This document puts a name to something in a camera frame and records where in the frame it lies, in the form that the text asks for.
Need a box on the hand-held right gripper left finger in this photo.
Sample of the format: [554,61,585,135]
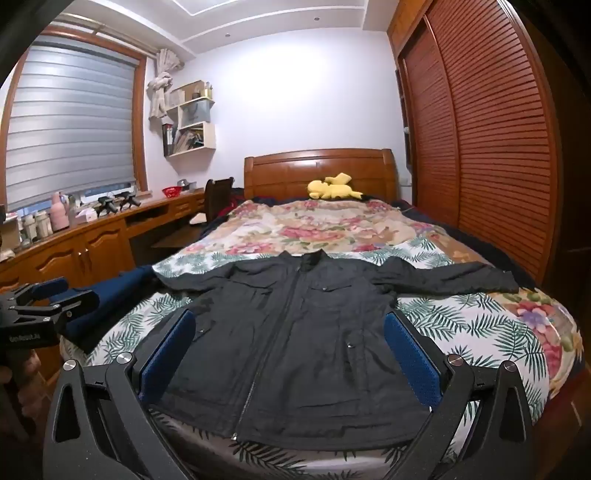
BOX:
[42,308,204,480]

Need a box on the pink bottle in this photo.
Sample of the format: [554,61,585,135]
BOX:
[50,193,70,232]

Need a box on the floral leaf print quilt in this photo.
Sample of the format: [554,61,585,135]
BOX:
[85,196,578,480]

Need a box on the navy blue bedsheet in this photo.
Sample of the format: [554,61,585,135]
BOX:
[60,267,155,352]

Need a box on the wooden window frame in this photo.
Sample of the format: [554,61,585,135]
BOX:
[0,25,151,204]

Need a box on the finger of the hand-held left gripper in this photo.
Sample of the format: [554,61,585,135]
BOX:
[9,290,100,329]
[0,276,69,311]

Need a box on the yellow plush toy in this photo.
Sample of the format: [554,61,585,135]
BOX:
[308,172,364,200]

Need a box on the wooden bed headboard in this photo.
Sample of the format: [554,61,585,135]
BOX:
[244,148,399,204]

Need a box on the wooden louvered wardrobe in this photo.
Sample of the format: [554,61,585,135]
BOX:
[387,0,591,287]

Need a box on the white wall shelf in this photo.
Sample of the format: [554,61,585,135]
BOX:
[163,80,217,158]

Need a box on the white tied curtain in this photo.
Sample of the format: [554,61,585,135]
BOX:
[147,48,178,121]

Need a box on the black jacket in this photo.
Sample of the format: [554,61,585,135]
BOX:
[154,249,520,439]

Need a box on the dark wooden chair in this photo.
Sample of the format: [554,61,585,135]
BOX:
[204,178,235,222]

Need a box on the grey window blind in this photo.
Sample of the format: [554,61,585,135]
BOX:
[6,44,139,210]

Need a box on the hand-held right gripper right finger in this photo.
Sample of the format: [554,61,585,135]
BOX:
[383,310,541,480]

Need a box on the wooden desk cabinet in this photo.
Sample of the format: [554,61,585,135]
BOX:
[0,189,206,296]

